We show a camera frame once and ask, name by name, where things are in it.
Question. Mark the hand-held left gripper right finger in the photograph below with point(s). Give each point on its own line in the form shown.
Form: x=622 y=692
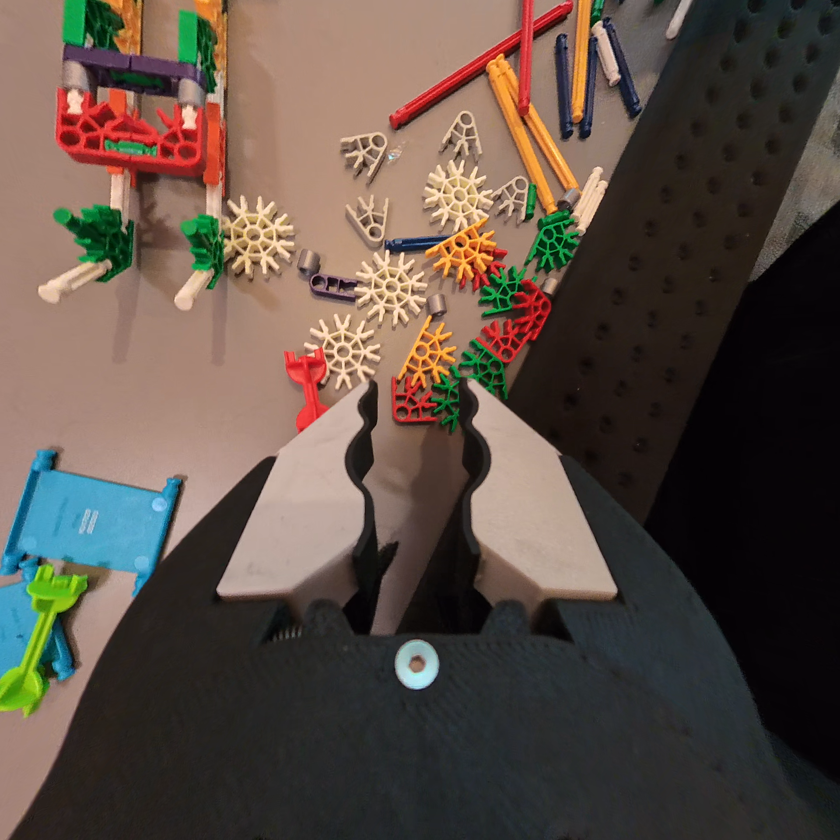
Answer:
x=538 y=525

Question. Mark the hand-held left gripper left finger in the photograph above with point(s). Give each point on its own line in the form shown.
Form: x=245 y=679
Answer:
x=295 y=525

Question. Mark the multicoloured toy frame assembly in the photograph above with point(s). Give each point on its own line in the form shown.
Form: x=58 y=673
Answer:
x=74 y=19

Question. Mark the green fan connector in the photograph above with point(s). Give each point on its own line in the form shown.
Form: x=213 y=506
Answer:
x=449 y=400
x=554 y=243
x=502 y=289
x=485 y=364

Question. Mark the red fan connector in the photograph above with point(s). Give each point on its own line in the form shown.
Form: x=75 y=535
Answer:
x=502 y=338
x=535 y=308
x=410 y=403

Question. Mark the white snowflake connector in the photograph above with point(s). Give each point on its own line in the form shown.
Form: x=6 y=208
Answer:
x=390 y=287
x=344 y=351
x=256 y=234
x=457 y=193

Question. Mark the yellow fan connector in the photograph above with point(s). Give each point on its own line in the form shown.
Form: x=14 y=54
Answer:
x=430 y=354
x=463 y=253

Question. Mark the blue plastic panel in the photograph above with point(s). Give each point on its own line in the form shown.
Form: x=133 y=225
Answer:
x=19 y=623
x=92 y=518

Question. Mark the grey cylindrical spacer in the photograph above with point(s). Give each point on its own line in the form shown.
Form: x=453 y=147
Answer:
x=308 y=260
x=569 y=197
x=550 y=285
x=436 y=304

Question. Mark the lime green toy piece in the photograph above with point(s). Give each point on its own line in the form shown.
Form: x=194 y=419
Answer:
x=36 y=630

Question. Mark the black perforated foam strip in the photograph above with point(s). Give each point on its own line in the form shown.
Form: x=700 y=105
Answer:
x=656 y=262

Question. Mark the blue plastic rod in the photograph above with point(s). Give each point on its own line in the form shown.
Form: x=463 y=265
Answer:
x=589 y=88
x=420 y=243
x=563 y=85
x=622 y=65

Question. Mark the light grey connector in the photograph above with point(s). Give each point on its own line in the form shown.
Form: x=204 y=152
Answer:
x=369 y=220
x=463 y=134
x=364 y=152
x=512 y=197

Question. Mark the short green rod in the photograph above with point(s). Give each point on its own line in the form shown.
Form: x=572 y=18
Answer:
x=596 y=10
x=530 y=200

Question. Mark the short white rod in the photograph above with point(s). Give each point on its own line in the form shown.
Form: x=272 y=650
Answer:
x=679 y=16
x=596 y=190
x=607 y=52
x=586 y=203

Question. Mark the yellow plastic rod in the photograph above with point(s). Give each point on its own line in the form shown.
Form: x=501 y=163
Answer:
x=544 y=141
x=522 y=141
x=581 y=59

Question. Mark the long red rod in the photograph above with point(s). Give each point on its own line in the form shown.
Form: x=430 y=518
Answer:
x=525 y=59
x=479 y=65

